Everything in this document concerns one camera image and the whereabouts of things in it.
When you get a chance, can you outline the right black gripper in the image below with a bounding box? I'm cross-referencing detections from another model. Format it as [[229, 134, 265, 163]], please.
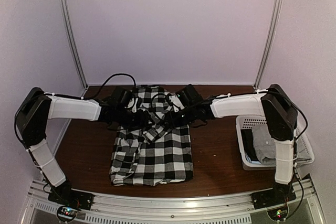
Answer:
[[163, 104, 197, 129]]

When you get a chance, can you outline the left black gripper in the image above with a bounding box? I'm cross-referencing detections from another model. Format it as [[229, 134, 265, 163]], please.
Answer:
[[115, 108, 155, 133]]

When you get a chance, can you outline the black white plaid shirt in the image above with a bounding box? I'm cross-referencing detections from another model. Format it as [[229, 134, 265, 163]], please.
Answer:
[[109, 86, 193, 186]]

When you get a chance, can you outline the white plastic laundry basket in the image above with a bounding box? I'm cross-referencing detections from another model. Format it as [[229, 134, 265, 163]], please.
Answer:
[[236, 115, 315, 170]]

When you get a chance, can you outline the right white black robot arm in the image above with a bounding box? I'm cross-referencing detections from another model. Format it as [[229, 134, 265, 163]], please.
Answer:
[[163, 84, 298, 204]]

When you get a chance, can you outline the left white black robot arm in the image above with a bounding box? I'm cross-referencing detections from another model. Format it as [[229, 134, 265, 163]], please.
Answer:
[[14, 87, 150, 205]]

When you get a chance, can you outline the black folded shirt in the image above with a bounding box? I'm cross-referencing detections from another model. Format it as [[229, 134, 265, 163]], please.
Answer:
[[240, 129, 258, 162]]

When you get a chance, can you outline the grey button shirt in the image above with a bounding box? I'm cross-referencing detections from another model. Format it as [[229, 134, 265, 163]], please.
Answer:
[[251, 124, 313, 166]]

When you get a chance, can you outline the left circuit board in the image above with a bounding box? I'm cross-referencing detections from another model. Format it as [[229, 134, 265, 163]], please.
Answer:
[[56, 206, 78, 222]]

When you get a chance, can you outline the circuit board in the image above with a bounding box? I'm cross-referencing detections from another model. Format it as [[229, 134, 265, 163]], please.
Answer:
[[56, 206, 78, 222], [267, 206, 289, 222]]

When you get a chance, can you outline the right circuit board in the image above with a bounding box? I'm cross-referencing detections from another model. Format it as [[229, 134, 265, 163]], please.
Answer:
[[267, 206, 289, 222]]

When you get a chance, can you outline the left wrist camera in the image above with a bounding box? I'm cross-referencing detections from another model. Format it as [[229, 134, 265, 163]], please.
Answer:
[[128, 97, 142, 113]]

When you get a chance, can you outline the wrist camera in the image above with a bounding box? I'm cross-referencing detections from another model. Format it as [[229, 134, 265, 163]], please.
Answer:
[[169, 94, 184, 112], [128, 97, 142, 113]]

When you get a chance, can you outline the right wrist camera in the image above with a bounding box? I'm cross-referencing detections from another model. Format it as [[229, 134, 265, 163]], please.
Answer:
[[169, 94, 184, 112]]

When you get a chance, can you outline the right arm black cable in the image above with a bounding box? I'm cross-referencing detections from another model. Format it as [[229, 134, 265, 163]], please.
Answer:
[[151, 92, 174, 125]]

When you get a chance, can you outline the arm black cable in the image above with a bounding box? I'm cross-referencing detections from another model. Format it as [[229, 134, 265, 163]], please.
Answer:
[[96, 73, 137, 101], [151, 92, 174, 125]]

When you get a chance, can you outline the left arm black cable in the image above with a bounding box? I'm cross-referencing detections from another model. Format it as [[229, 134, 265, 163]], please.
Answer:
[[96, 73, 137, 101]]

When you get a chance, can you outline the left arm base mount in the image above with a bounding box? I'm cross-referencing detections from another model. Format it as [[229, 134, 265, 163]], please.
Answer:
[[48, 187, 93, 210]]

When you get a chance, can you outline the front aluminium rail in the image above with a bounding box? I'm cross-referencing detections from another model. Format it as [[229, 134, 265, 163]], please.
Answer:
[[19, 179, 326, 223]]

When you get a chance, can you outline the left aluminium frame post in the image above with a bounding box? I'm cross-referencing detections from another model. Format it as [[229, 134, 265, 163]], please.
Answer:
[[59, 0, 88, 89]]

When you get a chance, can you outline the aluminium frame post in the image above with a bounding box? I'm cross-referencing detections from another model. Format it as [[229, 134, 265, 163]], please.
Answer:
[[59, 0, 88, 89], [254, 0, 284, 89]]

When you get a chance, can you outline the right aluminium frame post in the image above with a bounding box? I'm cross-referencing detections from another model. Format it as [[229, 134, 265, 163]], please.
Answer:
[[254, 0, 284, 89]]

